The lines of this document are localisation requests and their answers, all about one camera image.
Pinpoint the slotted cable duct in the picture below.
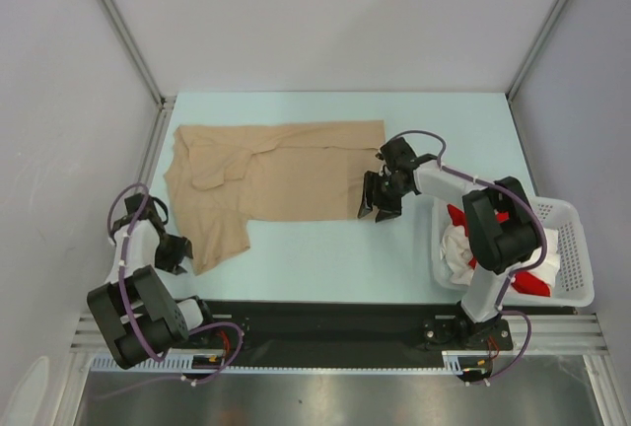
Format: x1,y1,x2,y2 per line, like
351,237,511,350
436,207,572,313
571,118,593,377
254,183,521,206
91,352,465,376

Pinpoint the beige t shirt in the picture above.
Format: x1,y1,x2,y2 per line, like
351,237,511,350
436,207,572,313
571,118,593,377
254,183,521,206
165,120,386,275

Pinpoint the red t shirt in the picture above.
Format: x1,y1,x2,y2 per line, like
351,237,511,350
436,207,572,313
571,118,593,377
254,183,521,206
447,204,555,297

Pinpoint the right aluminium frame post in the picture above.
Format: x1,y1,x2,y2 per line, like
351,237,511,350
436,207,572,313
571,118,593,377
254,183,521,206
506,0,597,102

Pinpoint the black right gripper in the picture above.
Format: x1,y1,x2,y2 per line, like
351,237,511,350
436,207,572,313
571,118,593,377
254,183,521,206
357,171,410,223

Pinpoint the white t shirt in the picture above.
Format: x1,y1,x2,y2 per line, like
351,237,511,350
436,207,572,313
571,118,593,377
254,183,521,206
440,225,561,288

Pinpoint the aluminium front rail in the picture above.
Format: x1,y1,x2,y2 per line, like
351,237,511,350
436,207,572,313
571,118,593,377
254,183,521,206
70,314,608,355

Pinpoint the translucent plastic basket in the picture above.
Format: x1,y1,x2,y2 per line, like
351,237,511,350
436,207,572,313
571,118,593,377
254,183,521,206
431,195,594,308

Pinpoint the aluminium frame post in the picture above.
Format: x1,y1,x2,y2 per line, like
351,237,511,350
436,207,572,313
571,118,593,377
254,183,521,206
506,0,597,102
68,0,176,111

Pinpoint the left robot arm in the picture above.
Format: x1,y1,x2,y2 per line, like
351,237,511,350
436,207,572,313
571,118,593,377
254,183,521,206
87,193,218,370

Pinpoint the left aluminium frame post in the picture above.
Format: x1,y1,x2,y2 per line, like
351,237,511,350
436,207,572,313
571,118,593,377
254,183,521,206
68,0,176,111

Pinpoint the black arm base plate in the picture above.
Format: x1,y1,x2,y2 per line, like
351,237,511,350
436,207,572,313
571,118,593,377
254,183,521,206
208,301,509,349

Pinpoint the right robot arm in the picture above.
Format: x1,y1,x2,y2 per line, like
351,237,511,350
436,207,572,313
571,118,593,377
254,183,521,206
358,130,547,348

